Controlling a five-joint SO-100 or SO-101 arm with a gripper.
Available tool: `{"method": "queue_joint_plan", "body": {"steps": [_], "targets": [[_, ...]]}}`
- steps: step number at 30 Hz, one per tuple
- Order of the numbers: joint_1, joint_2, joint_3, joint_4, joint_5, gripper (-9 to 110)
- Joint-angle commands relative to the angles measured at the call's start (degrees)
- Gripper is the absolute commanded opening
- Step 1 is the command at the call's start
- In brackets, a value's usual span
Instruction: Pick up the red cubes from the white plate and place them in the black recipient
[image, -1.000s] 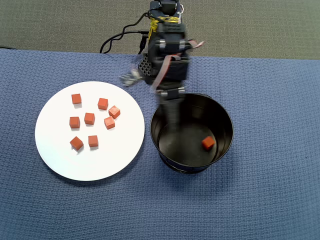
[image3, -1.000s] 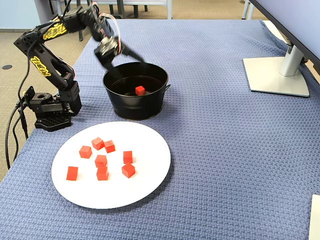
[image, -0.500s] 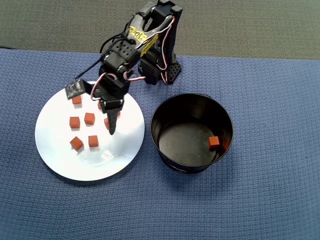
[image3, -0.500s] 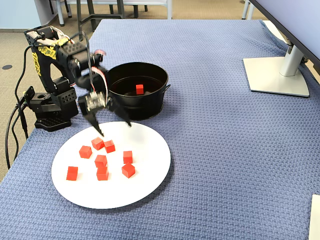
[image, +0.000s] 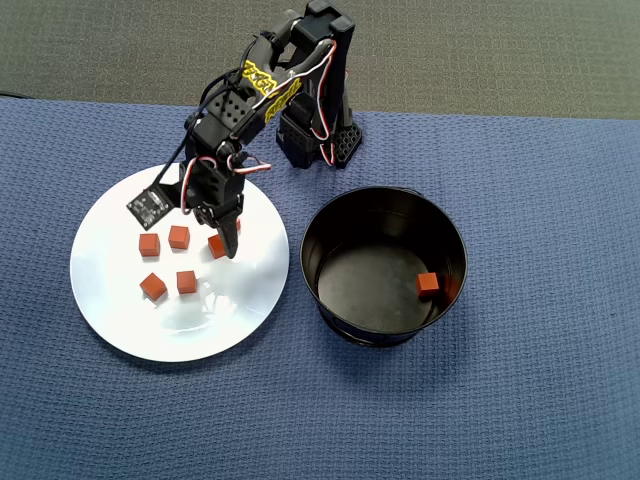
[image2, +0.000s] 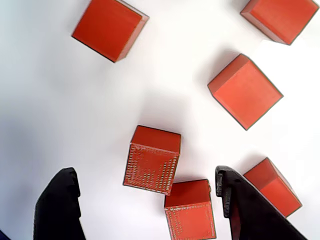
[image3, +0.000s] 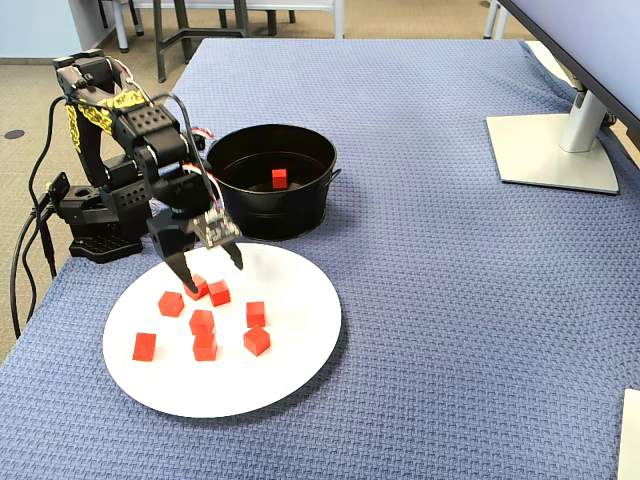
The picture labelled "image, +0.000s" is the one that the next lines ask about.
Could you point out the small camera circuit board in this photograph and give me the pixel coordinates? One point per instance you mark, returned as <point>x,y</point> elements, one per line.
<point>147,206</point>

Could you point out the white round plate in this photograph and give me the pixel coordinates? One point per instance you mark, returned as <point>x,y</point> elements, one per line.
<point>200,330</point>

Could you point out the black metal bucket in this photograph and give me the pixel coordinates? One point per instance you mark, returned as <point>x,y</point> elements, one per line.
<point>350,270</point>

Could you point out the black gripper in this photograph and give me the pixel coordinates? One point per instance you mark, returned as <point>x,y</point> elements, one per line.
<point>223,212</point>

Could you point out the blue woven table cloth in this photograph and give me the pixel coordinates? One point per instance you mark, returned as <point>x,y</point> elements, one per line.
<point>500,350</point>

